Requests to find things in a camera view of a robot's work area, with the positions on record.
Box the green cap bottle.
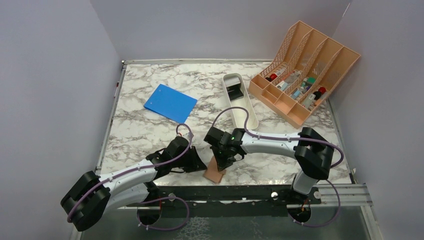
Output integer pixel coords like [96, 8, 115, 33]
[302, 77, 316, 86]

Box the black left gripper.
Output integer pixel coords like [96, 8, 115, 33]
[171, 145, 208, 173]

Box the black mounting rail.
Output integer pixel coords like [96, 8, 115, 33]
[127, 185, 322, 217]

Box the blue folder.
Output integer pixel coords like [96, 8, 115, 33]
[144, 84, 198, 124]

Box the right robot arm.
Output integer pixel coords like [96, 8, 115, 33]
[204, 126, 335, 204]

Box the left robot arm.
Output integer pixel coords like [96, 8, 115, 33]
[60, 136, 207, 232]

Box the red cap bottle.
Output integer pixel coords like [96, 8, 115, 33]
[313, 86, 327, 100]

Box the white oblong plastic tray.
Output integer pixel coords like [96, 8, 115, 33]
[222, 73, 259, 130]

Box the tan leather card holder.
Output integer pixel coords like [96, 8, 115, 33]
[203, 156, 227, 184]

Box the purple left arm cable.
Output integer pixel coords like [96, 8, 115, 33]
[66, 123, 194, 223]

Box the orange desk organizer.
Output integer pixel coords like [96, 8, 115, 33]
[248, 21, 361, 128]

